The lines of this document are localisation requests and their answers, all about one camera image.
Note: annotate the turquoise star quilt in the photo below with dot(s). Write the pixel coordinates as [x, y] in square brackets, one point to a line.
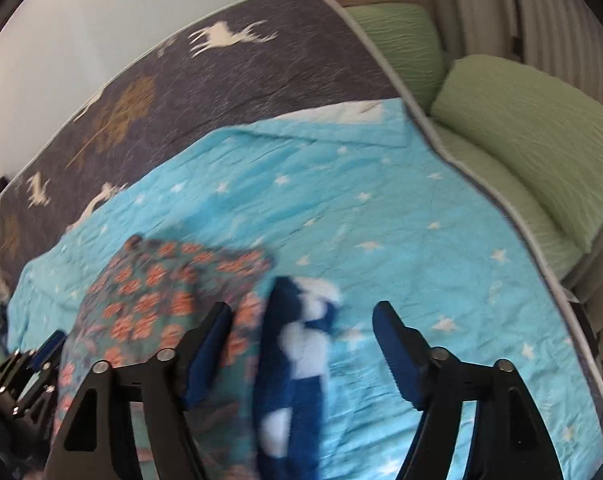
[381, 210]

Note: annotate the green bench cushion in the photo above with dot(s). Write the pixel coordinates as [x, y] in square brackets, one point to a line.
[521, 220]

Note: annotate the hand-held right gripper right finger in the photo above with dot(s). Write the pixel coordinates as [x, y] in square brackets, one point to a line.
[401, 360]

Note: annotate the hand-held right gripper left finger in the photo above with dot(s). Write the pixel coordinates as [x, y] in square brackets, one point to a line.
[209, 355]

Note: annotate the navy star fleece garment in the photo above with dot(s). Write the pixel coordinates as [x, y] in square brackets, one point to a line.
[286, 410]

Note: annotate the floral shirt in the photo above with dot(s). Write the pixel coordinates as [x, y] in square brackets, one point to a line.
[146, 285]

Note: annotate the green pillow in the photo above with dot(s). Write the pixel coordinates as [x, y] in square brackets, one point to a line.
[401, 45]
[531, 125]

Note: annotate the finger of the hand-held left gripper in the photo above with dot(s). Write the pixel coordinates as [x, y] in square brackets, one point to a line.
[28, 390]
[53, 345]

